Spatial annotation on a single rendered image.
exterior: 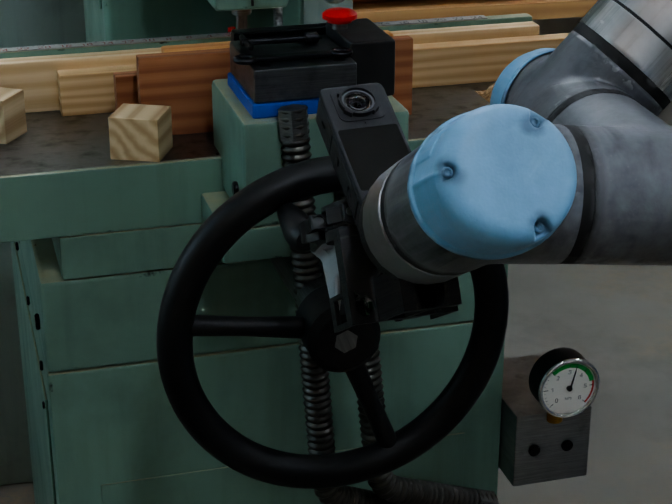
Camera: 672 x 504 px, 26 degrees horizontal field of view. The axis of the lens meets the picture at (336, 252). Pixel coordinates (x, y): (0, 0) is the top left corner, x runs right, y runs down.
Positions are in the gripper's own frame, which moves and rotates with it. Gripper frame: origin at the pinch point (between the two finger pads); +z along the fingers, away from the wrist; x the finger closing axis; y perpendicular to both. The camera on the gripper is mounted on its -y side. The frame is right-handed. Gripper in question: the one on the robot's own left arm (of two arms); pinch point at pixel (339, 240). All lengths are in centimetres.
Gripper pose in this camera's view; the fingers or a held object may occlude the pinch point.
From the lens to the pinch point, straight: 105.9
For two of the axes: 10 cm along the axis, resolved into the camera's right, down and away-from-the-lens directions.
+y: 1.5, 9.8, -1.1
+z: -2.3, 1.5, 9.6
